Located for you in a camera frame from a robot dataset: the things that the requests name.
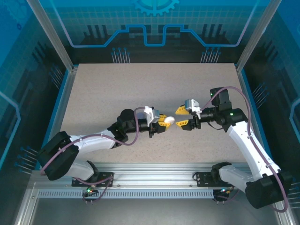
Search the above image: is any aluminium frame post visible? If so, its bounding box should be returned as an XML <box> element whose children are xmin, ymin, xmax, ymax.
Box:
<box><xmin>26</xmin><ymin>0</ymin><xmax>79</xmax><ymax>72</ymax></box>
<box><xmin>235</xmin><ymin>0</ymin><xmax>283</xmax><ymax>73</ymax></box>

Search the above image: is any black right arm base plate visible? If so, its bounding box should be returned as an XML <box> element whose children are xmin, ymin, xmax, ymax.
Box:
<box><xmin>195</xmin><ymin>172</ymin><xmax>240</xmax><ymax>188</ymax></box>

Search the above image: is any slotted grey cable duct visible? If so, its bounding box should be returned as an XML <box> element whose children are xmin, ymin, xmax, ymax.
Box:
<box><xmin>37</xmin><ymin>189</ymin><xmax>222</xmax><ymax>200</ymax></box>

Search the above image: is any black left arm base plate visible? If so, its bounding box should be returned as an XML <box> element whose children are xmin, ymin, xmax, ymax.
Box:
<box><xmin>71</xmin><ymin>172</ymin><xmax>115</xmax><ymax>188</ymax></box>

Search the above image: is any aluminium side rail blue trim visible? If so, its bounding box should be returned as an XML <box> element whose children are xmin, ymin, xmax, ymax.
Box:
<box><xmin>45</xmin><ymin>67</ymin><xmax>79</xmax><ymax>143</ymax></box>
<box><xmin>236</xmin><ymin>67</ymin><xmax>279</xmax><ymax>169</ymax></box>

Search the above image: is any aluminium mounting rail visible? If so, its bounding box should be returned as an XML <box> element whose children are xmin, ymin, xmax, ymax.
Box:
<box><xmin>30</xmin><ymin>162</ymin><xmax>281</xmax><ymax>189</ymax></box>

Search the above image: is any cable connector with green light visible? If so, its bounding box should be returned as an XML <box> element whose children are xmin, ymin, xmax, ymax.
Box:
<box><xmin>214</xmin><ymin>187</ymin><xmax>235</xmax><ymax>196</ymax></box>
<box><xmin>82</xmin><ymin>185</ymin><xmax>100</xmax><ymax>195</ymax></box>

